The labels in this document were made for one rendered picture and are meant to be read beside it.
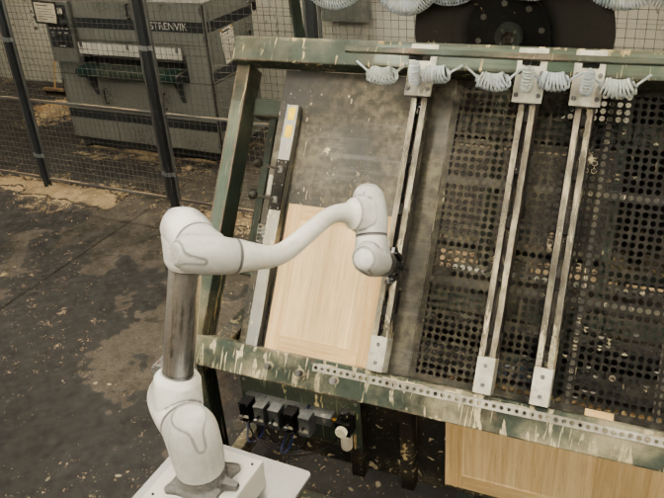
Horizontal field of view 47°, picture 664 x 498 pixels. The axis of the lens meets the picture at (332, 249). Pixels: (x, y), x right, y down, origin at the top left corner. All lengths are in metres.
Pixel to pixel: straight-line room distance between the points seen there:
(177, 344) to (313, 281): 0.71
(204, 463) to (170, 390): 0.25
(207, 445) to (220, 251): 0.60
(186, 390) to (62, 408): 2.01
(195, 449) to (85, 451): 1.80
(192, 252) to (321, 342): 0.94
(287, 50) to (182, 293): 1.16
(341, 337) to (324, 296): 0.17
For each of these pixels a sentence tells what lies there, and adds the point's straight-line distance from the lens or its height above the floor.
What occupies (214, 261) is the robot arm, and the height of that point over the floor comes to 1.61.
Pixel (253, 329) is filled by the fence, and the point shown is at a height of 0.95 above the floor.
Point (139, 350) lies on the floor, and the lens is 4.67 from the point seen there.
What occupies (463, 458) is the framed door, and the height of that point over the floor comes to 0.41.
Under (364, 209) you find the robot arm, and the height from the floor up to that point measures 1.59.
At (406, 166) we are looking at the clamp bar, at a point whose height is 1.53.
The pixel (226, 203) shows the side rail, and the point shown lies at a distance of 3.06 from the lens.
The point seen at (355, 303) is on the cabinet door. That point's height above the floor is 1.08.
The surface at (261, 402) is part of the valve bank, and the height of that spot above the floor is 0.76.
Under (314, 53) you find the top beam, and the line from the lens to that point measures 2.98.
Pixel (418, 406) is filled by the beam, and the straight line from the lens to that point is 2.72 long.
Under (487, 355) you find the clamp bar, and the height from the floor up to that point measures 1.01.
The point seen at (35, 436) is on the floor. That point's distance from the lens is 4.29.
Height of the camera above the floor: 2.62
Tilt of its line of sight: 29 degrees down
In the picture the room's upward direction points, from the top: 4 degrees counter-clockwise
